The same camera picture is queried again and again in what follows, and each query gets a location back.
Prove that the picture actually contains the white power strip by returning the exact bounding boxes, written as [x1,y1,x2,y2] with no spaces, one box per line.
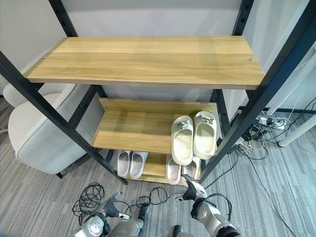
[256,116,286,131]

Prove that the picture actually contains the beige slipper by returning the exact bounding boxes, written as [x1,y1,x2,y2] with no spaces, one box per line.
[181,156,201,180]
[165,158,183,185]

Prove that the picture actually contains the large wooden shelf board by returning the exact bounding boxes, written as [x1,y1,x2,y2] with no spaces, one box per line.
[23,36,266,91]

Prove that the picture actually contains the black cable with plug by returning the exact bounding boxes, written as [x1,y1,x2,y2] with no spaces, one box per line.
[123,187,186,215]

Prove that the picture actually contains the cream slipper with oval charm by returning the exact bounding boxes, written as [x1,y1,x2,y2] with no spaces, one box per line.
[170,114,194,166]

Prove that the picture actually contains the long black floor cable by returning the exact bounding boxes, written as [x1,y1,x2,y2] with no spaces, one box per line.
[231,145,316,237]

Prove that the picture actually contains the cream upholstered chair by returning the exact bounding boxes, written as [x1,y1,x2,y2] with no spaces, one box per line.
[2,82,34,107]

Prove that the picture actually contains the light grey upholstered chair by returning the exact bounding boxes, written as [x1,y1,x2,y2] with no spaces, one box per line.
[7,83,105,179]

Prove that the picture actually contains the coiled black cable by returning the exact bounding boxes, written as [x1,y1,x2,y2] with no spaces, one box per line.
[71,182,106,226]

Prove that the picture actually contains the black metal rack frame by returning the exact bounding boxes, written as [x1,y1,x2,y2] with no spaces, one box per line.
[0,0,316,186]

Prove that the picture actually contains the tangled cables bundle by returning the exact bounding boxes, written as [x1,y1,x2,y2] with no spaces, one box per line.
[236,122,275,152]

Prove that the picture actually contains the white desk leg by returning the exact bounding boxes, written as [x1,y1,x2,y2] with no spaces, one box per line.
[278,65,316,148]

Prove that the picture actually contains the robot dark right foot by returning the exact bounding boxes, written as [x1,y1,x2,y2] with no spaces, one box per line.
[172,224,185,237]

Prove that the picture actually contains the cream slipper with green charm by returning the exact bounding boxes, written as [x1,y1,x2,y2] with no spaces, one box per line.
[193,111,218,160]

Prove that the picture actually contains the robot silver legs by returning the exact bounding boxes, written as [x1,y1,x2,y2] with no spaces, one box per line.
[111,217,145,237]

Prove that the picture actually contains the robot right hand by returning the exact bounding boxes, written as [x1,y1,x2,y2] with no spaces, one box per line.
[181,174,207,201]

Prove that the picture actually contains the low wooden shelf board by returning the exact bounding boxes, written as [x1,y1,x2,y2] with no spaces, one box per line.
[114,149,202,187]

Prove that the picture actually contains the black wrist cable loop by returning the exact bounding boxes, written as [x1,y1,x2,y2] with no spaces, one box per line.
[206,193,233,220]

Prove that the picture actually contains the pale grey slipper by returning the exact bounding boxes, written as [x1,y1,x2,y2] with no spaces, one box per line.
[116,151,133,177]
[129,151,149,179]

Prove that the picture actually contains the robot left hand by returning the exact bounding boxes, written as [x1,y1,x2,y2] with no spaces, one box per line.
[102,191,129,220]

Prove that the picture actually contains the robot dark foot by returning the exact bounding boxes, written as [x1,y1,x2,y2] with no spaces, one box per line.
[172,224,185,237]
[137,202,151,221]

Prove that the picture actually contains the robot dark left foot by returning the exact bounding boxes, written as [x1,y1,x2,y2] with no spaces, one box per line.
[137,202,151,221]

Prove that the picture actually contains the white slanted desk post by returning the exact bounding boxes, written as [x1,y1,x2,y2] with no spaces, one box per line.
[266,0,316,116]

